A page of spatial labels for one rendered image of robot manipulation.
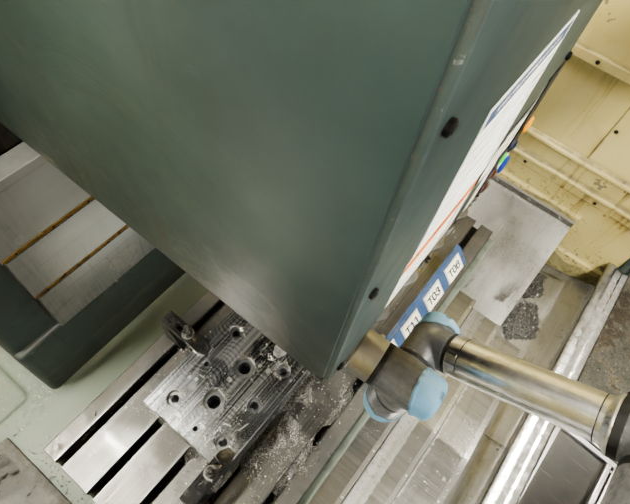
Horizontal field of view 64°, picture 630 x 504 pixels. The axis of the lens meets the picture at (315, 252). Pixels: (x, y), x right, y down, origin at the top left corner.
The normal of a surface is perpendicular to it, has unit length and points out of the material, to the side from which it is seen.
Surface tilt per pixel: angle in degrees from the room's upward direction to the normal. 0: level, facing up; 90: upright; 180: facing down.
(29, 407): 0
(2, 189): 90
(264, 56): 90
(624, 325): 0
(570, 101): 90
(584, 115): 90
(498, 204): 24
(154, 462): 0
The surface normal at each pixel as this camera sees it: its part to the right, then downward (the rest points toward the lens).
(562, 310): -0.14, -0.66
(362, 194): -0.61, 0.64
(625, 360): 0.10, -0.51
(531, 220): -0.15, -0.20
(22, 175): 0.79, 0.57
